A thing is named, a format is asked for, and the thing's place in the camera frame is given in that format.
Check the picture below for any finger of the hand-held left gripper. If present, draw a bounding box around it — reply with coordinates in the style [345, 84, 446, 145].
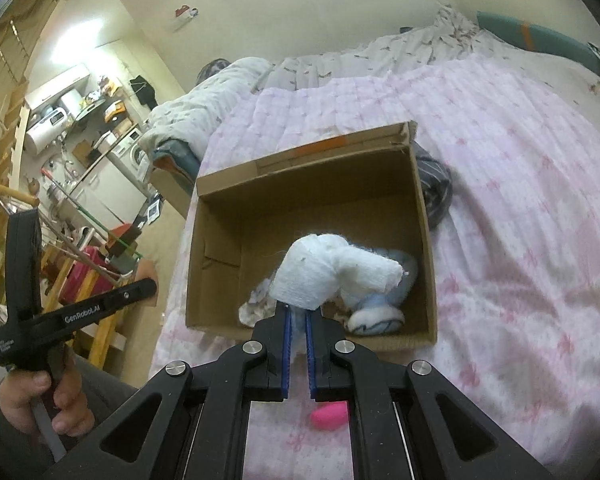
[111, 278, 159, 309]

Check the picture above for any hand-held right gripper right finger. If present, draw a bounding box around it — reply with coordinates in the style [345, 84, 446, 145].
[305, 310, 556, 480]

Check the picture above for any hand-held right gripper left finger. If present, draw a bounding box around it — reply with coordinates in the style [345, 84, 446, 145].
[45, 302, 293, 480]

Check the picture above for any cream scrunchie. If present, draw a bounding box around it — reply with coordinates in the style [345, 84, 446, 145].
[237, 280, 281, 331]

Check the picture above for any white fluffy sock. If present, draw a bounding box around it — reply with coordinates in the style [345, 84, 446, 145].
[270, 232, 403, 311]

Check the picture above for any brown cardboard box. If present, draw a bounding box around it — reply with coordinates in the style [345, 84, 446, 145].
[185, 120, 438, 356]

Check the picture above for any person's left forearm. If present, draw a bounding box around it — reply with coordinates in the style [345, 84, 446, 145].
[0, 395, 56, 480]

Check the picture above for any bright pink soft ball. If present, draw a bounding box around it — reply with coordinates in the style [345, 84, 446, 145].
[308, 402, 351, 433]

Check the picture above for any person's left hand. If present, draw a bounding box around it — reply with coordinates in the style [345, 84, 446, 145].
[0, 359, 96, 438]

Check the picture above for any orange black dustpan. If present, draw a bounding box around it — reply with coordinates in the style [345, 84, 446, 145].
[105, 225, 144, 274]

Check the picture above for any red bag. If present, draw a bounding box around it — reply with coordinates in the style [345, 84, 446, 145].
[57, 247, 113, 306]

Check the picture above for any person's grey trouser leg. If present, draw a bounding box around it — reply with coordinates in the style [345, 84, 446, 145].
[65, 355, 151, 431]

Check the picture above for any white kitchen cabinet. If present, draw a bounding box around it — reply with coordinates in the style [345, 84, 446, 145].
[70, 160, 148, 231]

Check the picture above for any white washing machine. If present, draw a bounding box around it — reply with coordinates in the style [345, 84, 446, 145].
[112, 127, 154, 181]

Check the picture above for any blue folded blanket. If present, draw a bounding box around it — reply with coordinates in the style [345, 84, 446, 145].
[152, 137, 202, 177]

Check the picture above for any white water heater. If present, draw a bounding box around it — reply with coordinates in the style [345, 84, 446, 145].
[24, 105, 70, 155]

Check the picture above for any orange box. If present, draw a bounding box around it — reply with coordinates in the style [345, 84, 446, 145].
[102, 100, 129, 124]

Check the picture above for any black hanging garment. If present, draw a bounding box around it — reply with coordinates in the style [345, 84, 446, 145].
[129, 75, 159, 109]

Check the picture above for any dark grey cloth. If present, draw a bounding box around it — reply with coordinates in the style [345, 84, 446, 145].
[412, 141, 454, 231]

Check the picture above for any dark grey pillow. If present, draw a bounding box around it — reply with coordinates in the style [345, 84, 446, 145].
[197, 59, 231, 86]

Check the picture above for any teal headboard cushion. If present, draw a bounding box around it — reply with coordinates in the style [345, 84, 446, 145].
[476, 10, 600, 68]

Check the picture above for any yellow wooden frame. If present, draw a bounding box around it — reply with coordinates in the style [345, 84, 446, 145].
[72, 270, 131, 368]

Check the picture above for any green handled broom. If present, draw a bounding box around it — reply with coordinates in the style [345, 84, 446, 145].
[72, 204, 142, 261]

